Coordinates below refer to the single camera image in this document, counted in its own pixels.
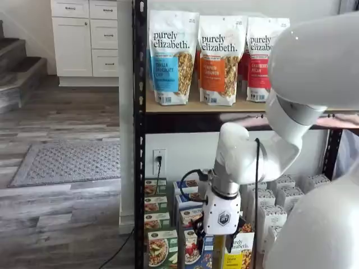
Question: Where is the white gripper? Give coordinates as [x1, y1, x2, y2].
[191, 192, 246, 254]

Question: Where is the yellow and white granola box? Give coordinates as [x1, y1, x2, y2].
[213, 230, 256, 269]
[238, 220, 255, 234]

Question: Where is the green oatmeal box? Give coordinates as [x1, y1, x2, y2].
[147, 229, 179, 269]
[144, 177, 168, 197]
[144, 211, 172, 232]
[144, 195, 169, 215]

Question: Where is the white organic pantry box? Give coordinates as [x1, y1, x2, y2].
[270, 173, 297, 192]
[240, 182, 268, 194]
[301, 173, 332, 192]
[275, 185, 305, 214]
[263, 225, 284, 253]
[256, 205, 288, 253]
[247, 188, 277, 222]

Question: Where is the black metal shelf rack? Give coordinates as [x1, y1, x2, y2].
[132, 0, 359, 269]

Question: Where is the wooden shelf board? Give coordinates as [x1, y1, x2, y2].
[145, 81, 359, 114]

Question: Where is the white plastic bag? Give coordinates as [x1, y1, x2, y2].
[333, 129, 359, 180]

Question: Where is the grey patterned doormat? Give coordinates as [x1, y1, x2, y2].
[7, 141, 122, 188]

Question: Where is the orange granola bag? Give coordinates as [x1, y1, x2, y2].
[197, 15, 248, 107]
[194, 49, 204, 94]

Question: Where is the red granola bag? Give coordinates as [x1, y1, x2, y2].
[237, 51, 250, 91]
[246, 17, 291, 103]

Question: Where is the blue granola bag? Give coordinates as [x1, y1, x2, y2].
[146, 47, 156, 92]
[148, 10, 200, 106]

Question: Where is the white kitchen cabinet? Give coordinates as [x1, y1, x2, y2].
[50, 0, 120, 87]

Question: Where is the carpeted staircase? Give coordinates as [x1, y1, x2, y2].
[0, 18, 49, 113]

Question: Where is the grey curtain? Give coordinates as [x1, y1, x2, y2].
[337, 0, 359, 15]

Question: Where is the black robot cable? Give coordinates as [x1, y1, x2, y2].
[179, 137, 269, 247]

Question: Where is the black plug with cord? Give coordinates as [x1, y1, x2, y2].
[155, 155, 164, 197]

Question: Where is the long black power cable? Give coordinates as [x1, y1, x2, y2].
[98, 224, 136, 269]

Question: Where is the white wall outlet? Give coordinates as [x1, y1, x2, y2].
[152, 149, 167, 176]

